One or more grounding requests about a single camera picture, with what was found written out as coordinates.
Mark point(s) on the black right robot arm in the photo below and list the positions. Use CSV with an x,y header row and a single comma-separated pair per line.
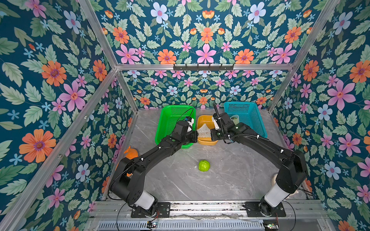
x,y
292,165

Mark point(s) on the orange plush toy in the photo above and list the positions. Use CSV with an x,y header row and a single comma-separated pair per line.
x,y
131,153

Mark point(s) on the pink round clock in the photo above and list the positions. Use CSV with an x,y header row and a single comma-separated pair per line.
x,y
273,180

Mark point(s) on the aluminium front rail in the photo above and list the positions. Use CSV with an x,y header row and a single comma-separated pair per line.
x,y
217,215

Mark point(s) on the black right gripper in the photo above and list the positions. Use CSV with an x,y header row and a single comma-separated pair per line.
x,y
214,135

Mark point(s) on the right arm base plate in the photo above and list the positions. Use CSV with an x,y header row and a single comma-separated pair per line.
x,y
258,209

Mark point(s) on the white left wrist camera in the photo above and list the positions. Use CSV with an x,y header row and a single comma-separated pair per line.
x,y
190,122

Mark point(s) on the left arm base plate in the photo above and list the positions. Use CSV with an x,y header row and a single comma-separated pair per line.
x,y
158,210

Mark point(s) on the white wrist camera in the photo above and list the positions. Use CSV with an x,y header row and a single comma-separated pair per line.
x,y
190,122
216,126

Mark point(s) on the yellow plastic tub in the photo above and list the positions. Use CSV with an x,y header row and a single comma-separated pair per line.
x,y
206,119

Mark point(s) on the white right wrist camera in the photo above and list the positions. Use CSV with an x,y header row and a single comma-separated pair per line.
x,y
216,126

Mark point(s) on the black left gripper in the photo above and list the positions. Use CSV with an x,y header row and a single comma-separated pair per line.
x,y
193,134

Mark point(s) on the green plastic basket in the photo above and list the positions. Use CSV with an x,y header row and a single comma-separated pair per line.
x,y
170,115

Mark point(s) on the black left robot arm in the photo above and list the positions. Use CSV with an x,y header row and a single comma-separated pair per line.
x,y
128,180

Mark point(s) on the teal plastic basket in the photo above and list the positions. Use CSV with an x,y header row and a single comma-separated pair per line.
x,y
249,114

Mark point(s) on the green custard apple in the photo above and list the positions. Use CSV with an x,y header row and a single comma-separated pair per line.
x,y
204,166

